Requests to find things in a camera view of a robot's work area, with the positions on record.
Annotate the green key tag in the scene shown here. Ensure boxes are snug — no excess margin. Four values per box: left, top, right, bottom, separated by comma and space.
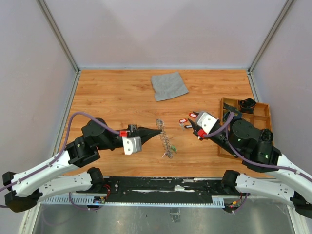
170, 146, 177, 154

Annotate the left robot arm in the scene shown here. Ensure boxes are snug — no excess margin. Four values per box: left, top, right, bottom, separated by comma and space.
2, 118, 161, 213

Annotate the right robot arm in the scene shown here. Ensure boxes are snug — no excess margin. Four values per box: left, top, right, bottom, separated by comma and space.
190, 112, 312, 218

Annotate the red key tag upper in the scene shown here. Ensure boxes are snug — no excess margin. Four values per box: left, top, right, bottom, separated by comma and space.
189, 113, 197, 118

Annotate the red key tag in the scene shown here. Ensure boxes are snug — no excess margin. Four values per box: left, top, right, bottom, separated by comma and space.
179, 118, 188, 127
189, 113, 197, 118

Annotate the red key tag middle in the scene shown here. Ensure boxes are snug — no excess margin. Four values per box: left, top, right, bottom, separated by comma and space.
179, 118, 188, 127

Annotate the wooden compartment tray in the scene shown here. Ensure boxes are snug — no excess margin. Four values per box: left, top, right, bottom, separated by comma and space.
220, 97, 273, 159

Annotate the rolled black tie top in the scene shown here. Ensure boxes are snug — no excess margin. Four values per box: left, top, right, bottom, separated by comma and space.
238, 98, 256, 114

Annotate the rolled dark tie right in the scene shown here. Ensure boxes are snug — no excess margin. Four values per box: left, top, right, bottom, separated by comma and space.
260, 128, 273, 143

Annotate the grey cloth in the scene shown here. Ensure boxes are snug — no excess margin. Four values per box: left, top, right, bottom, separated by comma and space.
151, 72, 189, 102

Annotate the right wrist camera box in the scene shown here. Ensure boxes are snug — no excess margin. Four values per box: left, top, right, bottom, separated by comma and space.
195, 111, 218, 134

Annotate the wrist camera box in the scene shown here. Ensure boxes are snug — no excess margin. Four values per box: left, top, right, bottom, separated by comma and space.
195, 111, 218, 134
122, 136, 142, 155

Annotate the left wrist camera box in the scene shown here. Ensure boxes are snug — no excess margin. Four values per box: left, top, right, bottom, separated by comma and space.
122, 136, 142, 155

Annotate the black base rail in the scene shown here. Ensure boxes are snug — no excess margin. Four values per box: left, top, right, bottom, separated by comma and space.
76, 175, 242, 203

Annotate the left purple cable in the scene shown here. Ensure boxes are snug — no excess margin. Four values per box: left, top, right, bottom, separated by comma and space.
0, 112, 129, 208

